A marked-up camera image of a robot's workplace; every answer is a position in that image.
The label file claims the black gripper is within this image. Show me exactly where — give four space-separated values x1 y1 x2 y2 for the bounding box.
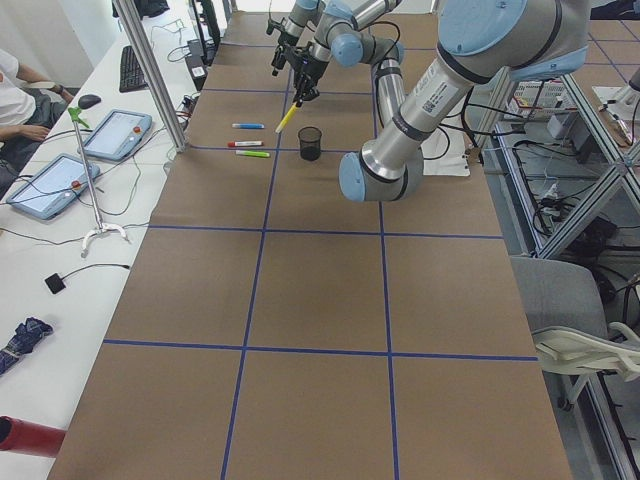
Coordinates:
293 46 328 107
271 24 300 76

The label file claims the yellow highlighter pen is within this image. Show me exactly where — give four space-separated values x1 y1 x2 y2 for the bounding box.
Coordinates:
275 102 301 134

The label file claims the blue marker pen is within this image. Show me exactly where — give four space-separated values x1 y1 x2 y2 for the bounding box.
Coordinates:
231 122 265 130

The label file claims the green highlighter pen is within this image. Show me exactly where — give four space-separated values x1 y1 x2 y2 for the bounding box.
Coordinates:
235 149 271 158

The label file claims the red capped white marker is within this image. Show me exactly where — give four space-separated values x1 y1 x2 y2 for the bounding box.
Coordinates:
227 141 264 149

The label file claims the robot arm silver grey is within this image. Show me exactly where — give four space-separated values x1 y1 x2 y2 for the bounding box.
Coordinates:
280 1 591 202
266 1 329 80

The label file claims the black mesh pen cup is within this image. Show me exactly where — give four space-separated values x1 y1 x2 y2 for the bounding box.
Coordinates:
298 126 322 161

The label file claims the black keyboard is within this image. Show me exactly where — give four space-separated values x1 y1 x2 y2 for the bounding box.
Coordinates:
119 45 148 93

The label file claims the far teach pendant tablet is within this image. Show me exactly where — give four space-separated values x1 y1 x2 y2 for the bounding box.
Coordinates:
83 109 152 162

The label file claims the teach pendant tablet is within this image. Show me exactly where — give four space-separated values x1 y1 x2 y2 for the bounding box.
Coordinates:
83 109 152 162
7 154 87 220

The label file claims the black computer mouse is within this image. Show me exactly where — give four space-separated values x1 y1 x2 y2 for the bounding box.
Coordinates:
77 94 102 110

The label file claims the metal stand with green clip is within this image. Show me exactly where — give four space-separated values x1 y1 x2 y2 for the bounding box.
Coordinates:
67 107 129 258

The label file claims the seated person white shirt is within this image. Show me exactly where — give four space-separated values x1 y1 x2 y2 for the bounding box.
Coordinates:
1 50 74 196

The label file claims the near teach pendant tablet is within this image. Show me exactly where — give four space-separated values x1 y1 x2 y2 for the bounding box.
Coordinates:
7 154 87 220

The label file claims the small black square device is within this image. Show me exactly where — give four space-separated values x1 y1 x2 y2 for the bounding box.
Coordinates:
44 273 66 294

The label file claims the white office chair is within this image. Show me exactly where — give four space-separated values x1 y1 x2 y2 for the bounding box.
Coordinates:
511 257 639 381

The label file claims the red cylinder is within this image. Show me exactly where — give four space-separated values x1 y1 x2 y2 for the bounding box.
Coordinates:
1 416 66 458

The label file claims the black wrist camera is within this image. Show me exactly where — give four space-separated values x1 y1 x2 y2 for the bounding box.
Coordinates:
266 17 286 35
283 45 307 71

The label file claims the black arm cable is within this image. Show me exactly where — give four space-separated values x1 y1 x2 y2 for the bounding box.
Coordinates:
369 19 406 136

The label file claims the white central pedestal column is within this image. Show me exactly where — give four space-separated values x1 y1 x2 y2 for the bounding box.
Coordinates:
421 100 471 177

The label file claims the aluminium frame post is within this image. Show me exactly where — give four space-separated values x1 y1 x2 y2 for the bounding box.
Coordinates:
113 0 186 153

